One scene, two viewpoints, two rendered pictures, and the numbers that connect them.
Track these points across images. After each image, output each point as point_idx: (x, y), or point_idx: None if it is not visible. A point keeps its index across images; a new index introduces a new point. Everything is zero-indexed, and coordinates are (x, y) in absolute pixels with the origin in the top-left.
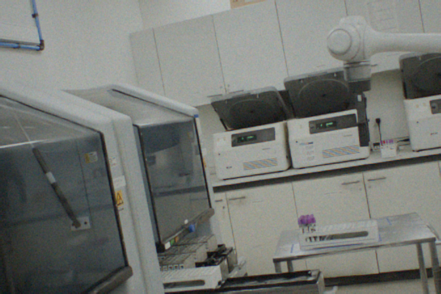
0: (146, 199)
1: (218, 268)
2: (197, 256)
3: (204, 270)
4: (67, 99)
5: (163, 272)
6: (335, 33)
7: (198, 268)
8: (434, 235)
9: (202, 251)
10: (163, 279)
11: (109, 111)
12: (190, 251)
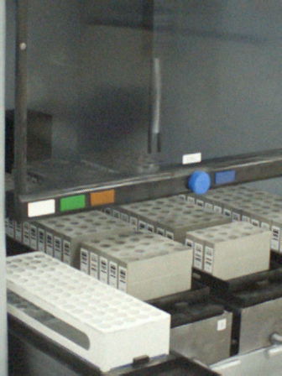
0: (2, 67)
1: (161, 321)
2: (217, 259)
3: (124, 310)
4: None
5: (62, 269)
6: None
7: (128, 299)
8: None
9: (248, 251)
10: (23, 289)
11: None
12: (206, 238)
